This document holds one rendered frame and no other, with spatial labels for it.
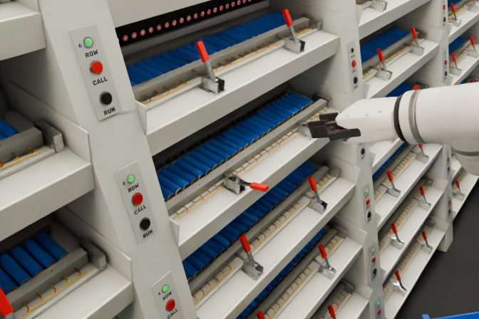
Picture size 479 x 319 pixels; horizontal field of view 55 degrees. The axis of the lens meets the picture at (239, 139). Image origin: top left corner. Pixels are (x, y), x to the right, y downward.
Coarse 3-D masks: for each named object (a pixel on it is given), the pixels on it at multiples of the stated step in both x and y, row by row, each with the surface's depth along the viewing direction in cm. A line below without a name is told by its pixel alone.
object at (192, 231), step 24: (312, 96) 118; (336, 96) 116; (312, 120) 112; (288, 144) 103; (312, 144) 105; (264, 168) 95; (288, 168) 99; (216, 192) 87; (264, 192) 94; (192, 216) 81; (216, 216) 82; (192, 240) 78
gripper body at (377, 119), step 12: (348, 108) 78; (360, 108) 76; (372, 108) 74; (384, 108) 72; (396, 108) 70; (336, 120) 75; (348, 120) 74; (360, 120) 72; (372, 120) 71; (384, 120) 70; (396, 120) 70; (372, 132) 72; (384, 132) 71; (396, 132) 71
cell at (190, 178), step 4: (172, 164) 90; (168, 168) 89; (172, 168) 89; (176, 168) 89; (180, 168) 89; (176, 172) 88; (180, 172) 88; (184, 172) 88; (180, 176) 88; (184, 176) 88; (188, 176) 87; (192, 176) 87; (188, 180) 87; (192, 180) 87
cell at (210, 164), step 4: (192, 152) 94; (196, 152) 94; (192, 156) 93; (196, 156) 93; (200, 156) 93; (204, 156) 93; (200, 160) 92; (204, 160) 92; (208, 160) 92; (208, 164) 91; (212, 164) 91; (216, 164) 91; (212, 168) 91
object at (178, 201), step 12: (312, 108) 112; (288, 120) 106; (300, 120) 108; (276, 132) 102; (288, 132) 105; (252, 144) 97; (264, 144) 98; (240, 156) 93; (252, 156) 96; (264, 156) 96; (216, 168) 89; (228, 168) 90; (204, 180) 86; (216, 180) 88; (180, 192) 83; (192, 192) 83; (168, 204) 80; (180, 204) 81; (180, 216) 80
